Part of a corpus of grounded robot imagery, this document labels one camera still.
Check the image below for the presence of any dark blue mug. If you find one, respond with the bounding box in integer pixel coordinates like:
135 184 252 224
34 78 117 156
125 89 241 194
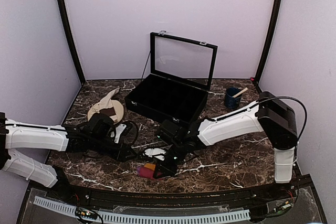
224 87 242 110

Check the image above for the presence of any black right corner post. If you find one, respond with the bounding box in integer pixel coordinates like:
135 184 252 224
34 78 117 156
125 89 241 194
254 0 281 86

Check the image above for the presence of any wooden stick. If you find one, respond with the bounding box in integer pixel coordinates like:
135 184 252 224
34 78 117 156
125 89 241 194
232 87 248 98

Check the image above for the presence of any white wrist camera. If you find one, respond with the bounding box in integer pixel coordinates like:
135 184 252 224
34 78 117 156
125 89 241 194
114 124 127 144
143 148 166 161

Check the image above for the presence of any black left corner post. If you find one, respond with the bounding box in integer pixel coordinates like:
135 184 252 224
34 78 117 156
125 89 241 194
57 0 86 85

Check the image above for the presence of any white slotted cable duct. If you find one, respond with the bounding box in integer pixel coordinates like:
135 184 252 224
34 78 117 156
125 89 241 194
33 196 250 223

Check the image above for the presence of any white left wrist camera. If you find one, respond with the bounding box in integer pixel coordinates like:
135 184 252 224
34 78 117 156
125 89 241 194
114 124 127 144

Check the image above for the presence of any black corner post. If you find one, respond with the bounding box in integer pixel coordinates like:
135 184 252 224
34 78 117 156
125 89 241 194
254 0 281 86
57 0 86 85

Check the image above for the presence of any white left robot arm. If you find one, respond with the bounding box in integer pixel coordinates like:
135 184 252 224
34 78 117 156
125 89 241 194
1 113 136 201

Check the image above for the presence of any maroon purple striped sock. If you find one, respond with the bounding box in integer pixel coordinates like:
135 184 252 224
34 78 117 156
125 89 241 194
137 163 156 179

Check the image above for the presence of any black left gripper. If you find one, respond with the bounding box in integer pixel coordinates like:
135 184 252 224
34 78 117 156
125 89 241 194
89 135 138 163

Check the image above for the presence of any black display case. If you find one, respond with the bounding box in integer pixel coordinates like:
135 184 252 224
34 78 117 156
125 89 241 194
125 32 218 127

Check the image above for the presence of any black front frame rail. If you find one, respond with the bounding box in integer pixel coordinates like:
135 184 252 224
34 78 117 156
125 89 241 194
28 175 313 210

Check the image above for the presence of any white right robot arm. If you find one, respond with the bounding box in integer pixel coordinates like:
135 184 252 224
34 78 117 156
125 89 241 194
153 91 302 200

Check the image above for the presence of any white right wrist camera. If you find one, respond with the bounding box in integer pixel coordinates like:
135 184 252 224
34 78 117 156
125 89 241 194
143 148 166 161

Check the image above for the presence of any beige cloth hat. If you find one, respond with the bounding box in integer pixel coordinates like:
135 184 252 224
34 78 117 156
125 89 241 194
87 87 124 124

